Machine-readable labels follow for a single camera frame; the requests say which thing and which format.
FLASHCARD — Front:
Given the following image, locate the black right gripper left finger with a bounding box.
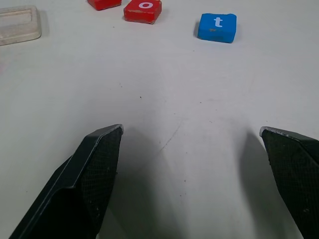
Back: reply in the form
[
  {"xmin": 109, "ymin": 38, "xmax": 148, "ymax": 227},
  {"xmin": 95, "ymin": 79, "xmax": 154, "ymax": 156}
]
[{"xmin": 8, "ymin": 123, "xmax": 124, "ymax": 239}]

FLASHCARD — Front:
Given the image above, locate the white wooden tray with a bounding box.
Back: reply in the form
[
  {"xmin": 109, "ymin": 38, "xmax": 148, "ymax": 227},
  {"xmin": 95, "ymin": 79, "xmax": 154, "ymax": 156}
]
[{"xmin": 0, "ymin": 5, "xmax": 42, "ymax": 46}]

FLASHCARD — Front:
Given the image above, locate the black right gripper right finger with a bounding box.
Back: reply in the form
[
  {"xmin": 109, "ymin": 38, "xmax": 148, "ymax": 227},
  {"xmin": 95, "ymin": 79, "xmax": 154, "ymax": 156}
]
[{"xmin": 259, "ymin": 126, "xmax": 319, "ymax": 239}]

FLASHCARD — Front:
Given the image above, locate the blue letter t block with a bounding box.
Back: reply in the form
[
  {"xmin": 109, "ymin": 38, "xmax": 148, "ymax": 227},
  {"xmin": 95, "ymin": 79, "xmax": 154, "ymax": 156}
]
[{"xmin": 197, "ymin": 13, "xmax": 237, "ymax": 44}]

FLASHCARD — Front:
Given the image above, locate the red letter o block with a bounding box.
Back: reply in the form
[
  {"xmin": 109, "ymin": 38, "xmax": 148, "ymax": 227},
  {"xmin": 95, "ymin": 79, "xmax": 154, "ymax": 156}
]
[{"xmin": 123, "ymin": 0, "xmax": 162, "ymax": 24}]

